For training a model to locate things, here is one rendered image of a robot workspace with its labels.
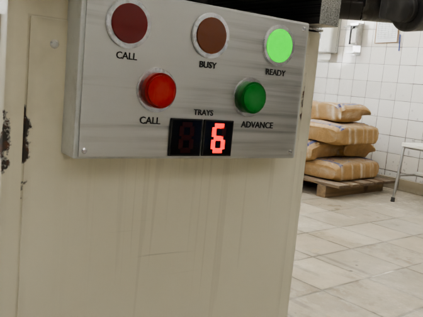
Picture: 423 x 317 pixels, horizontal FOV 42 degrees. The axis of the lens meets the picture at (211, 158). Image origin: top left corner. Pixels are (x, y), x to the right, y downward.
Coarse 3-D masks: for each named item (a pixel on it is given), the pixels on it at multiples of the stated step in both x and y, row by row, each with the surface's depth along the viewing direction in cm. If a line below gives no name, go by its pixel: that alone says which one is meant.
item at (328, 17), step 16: (224, 0) 70; (240, 0) 67; (256, 0) 64; (272, 0) 62; (288, 0) 60; (304, 0) 58; (320, 0) 56; (336, 0) 57; (288, 16) 60; (304, 16) 58; (320, 16) 56; (336, 16) 57
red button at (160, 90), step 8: (152, 80) 45; (160, 80) 46; (168, 80) 46; (144, 88) 45; (152, 88) 45; (160, 88) 46; (168, 88) 46; (144, 96) 46; (152, 96) 46; (160, 96) 46; (168, 96) 46; (152, 104) 46; (160, 104) 46; (168, 104) 47
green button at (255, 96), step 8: (240, 88) 51; (248, 88) 51; (256, 88) 51; (240, 96) 51; (248, 96) 51; (256, 96) 52; (264, 96) 52; (240, 104) 51; (248, 104) 51; (256, 104) 52; (248, 112) 52; (256, 112) 52
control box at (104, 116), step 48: (96, 0) 43; (144, 0) 45; (96, 48) 43; (144, 48) 45; (192, 48) 48; (240, 48) 51; (96, 96) 44; (192, 96) 49; (288, 96) 55; (96, 144) 45; (144, 144) 47; (240, 144) 53; (288, 144) 56
